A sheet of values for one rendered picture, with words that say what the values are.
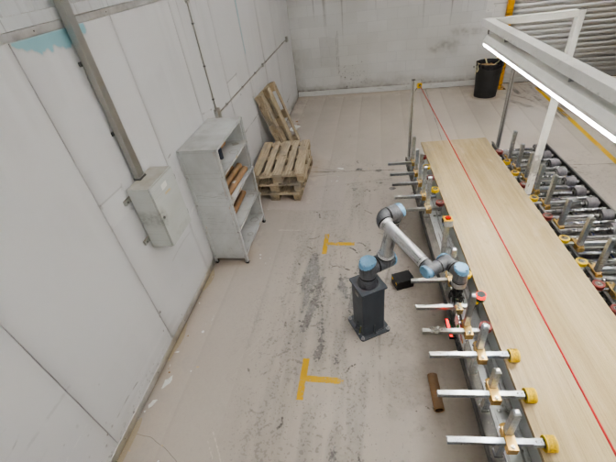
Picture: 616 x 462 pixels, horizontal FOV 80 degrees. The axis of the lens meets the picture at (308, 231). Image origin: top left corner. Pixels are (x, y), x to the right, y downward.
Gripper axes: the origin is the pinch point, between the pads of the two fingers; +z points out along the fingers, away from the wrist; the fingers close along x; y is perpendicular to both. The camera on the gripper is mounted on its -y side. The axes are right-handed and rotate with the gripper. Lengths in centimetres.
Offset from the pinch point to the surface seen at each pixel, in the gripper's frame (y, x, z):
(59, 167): -24, -254, -111
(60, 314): 34, -258, -34
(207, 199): -156, -227, 3
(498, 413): 58, 18, 37
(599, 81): 8, 37, -147
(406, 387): 7, -28, 99
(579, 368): 43, 63, 9
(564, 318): 7, 70, 9
